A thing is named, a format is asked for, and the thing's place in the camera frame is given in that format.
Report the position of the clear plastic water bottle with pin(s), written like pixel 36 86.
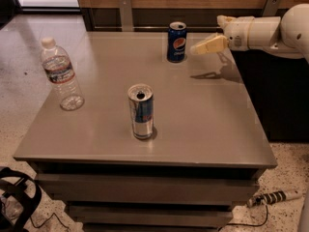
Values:
pixel 60 73

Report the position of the white power strip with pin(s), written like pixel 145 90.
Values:
pixel 273 197

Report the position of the left metal bracket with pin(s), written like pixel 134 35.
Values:
pixel 126 15

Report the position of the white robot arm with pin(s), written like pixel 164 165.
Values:
pixel 286 37

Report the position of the metal bracket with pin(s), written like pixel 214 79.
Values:
pixel 271 7
pixel 126 15

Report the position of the silver red bull can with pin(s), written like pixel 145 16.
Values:
pixel 141 105

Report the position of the grey drawer cabinet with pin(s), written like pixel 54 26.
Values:
pixel 157 146

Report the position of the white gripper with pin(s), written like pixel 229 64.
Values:
pixel 238 34

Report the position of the blue pepsi can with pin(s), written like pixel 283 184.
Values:
pixel 176 42

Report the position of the right metal bracket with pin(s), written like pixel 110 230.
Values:
pixel 271 7

